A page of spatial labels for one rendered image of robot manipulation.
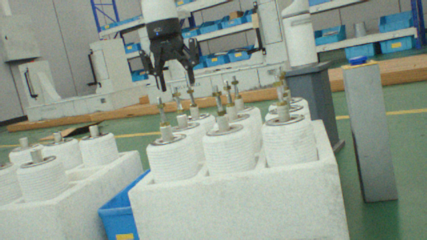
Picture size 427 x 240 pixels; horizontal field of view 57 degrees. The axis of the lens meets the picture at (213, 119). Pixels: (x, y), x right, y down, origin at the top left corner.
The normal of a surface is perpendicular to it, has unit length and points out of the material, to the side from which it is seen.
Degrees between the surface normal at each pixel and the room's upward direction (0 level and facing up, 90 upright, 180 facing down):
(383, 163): 90
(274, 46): 90
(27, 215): 90
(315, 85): 90
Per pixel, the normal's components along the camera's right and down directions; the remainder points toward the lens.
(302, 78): -0.54, 0.24
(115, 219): -0.23, 0.23
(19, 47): 0.81, -0.08
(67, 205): 0.95, -0.15
